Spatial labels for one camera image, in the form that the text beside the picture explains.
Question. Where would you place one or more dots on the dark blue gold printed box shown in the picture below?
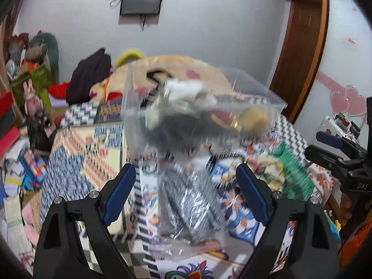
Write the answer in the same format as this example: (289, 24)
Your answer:
(109, 112)

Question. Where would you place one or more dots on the beige patterned pillow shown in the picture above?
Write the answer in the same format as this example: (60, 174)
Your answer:
(116, 81)

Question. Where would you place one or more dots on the dark purple garment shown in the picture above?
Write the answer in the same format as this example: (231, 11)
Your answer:
(90, 75)

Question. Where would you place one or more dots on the colourful patterned bedsheet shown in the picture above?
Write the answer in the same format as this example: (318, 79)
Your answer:
(84, 157)

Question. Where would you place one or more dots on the white fluffy soft toy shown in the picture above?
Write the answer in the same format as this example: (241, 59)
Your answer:
(186, 88)

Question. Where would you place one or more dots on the clear bag with striped cloth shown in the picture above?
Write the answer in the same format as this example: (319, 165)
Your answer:
(186, 200)

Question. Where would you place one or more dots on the pink bunny plush toy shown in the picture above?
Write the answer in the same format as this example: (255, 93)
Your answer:
(32, 101)

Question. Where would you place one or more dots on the clear plastic storage box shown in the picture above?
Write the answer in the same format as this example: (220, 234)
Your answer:
(136, 98)

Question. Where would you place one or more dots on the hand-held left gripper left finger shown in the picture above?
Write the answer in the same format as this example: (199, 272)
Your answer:
(123, 184)

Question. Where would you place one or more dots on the colourful printed box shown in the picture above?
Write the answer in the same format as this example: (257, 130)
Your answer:
(33, 165)

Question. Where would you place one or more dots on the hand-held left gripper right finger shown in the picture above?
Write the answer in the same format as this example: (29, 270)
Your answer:
(250, 186)

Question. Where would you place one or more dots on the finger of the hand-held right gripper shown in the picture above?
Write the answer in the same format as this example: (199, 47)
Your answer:
(330, 140)
(322, 158)

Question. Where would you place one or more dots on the person's right forearm orange sleeve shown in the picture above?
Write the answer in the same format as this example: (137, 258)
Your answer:
(359, 245)

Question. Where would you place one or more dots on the pink heart stickers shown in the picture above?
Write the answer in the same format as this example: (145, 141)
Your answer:
(348, 101)

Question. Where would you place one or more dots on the person's right hand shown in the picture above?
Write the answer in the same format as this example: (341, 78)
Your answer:
(346, 209)

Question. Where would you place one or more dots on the wooden door frame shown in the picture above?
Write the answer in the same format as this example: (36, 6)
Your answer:
(302, 43)

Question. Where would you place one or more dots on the black wall box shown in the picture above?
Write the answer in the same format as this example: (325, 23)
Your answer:
(141, 2)

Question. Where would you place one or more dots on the green fringed cloth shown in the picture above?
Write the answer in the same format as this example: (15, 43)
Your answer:
(296, 174)

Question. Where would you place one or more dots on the yellow soft toy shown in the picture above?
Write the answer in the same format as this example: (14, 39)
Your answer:
(255, 119)

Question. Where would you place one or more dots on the red cloth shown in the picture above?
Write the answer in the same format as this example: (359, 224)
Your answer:
(59, 90)

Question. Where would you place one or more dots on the pale floral cloth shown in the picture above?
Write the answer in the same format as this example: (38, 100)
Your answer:
(270, 165)

